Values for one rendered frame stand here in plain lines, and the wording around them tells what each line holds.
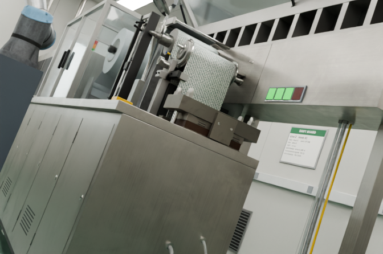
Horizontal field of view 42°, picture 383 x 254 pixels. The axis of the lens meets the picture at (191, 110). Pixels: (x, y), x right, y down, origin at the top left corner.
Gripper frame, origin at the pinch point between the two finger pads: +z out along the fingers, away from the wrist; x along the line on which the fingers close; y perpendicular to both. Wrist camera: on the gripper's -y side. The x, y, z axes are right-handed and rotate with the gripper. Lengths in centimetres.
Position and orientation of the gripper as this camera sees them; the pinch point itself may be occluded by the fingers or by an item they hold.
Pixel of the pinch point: (164, 13)
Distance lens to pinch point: 226.8
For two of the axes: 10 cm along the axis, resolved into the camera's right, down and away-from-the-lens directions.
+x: -4.3, -0.3, 9.0
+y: 8.0, -4.7, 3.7
